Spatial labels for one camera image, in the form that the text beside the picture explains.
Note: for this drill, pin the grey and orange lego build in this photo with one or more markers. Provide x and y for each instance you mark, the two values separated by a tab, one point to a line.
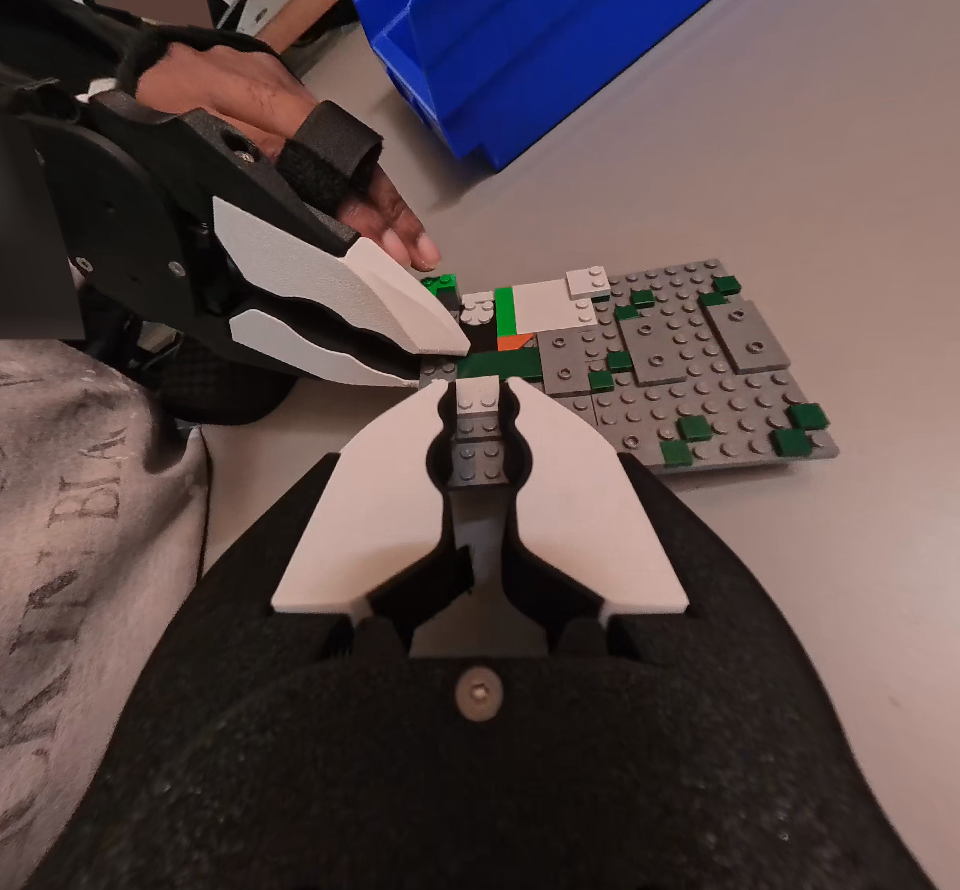
675	380

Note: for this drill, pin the black office chair seat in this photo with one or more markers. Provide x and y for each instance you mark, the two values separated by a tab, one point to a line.
217	388

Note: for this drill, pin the black jacket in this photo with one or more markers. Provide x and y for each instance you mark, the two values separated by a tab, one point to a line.
52	28

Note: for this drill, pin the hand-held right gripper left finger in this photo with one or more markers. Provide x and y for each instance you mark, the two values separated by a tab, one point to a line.
367	530

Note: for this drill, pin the person's left hand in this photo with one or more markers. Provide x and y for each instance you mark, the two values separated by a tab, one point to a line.
225	88

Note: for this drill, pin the wooden office desk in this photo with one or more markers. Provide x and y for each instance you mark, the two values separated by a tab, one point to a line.
300	13

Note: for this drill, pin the grey spotted sweatshirt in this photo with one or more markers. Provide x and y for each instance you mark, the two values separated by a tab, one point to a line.
75	568

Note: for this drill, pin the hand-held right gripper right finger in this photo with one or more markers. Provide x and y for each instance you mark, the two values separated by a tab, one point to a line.
600	530

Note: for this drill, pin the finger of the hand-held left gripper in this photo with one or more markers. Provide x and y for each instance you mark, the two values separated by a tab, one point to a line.
337	283
300	350

